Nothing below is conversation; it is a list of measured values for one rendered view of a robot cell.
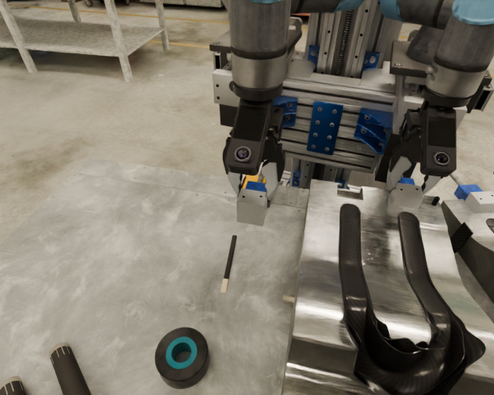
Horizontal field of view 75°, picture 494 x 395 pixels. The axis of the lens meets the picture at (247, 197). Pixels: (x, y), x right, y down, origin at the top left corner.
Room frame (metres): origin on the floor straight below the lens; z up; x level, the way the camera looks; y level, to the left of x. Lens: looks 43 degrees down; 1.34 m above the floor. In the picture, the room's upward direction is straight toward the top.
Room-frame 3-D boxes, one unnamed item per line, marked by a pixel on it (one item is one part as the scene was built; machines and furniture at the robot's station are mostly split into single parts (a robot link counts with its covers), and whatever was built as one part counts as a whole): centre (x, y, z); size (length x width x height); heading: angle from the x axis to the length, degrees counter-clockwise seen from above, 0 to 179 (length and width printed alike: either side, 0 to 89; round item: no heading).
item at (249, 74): (0.45, -0.01, 1.17); 0.08 x 0.08 x 0.05
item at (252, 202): (0.47, -0.02, 0.92); 0.13 x 0.05 x 0.05; 167
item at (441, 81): (0.50, -0.32, 1.13); 0.08 x 0.08 x 0.05
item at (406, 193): (0.52, -0.33, 0.89); 0.13 x 0.05 x 0.05; 167
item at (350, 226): (0.28, -0.23, 0.92); 0.35 x 0.16 x 0.09; 167
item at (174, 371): (0.20, 0.10, 0.82); 0.08 x 0.08 x 0.04
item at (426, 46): (0.87, -0.50, 1.09); 0.15 x 0.15 x 0.10
